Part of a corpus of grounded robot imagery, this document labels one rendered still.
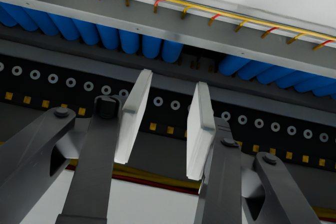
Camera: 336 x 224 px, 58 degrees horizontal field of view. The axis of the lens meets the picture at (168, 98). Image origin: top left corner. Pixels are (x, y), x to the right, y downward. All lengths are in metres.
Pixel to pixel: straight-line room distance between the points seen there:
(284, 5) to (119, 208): 0.17
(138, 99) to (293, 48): 0.14
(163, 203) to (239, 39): 0.13
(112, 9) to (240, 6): 0.09
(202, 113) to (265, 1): 0.10
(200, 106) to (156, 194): 0.08
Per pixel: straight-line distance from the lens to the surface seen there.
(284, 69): 0.28
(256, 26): 0.24
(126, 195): 0.22
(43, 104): 0.37
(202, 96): 0.18
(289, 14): 0.23
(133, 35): 0.27
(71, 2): 0.24
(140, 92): 0.16
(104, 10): 0.23
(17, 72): 0.38
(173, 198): 0.22
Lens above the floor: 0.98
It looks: 9 degrees up
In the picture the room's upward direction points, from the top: 167 degrees counter-clockwise
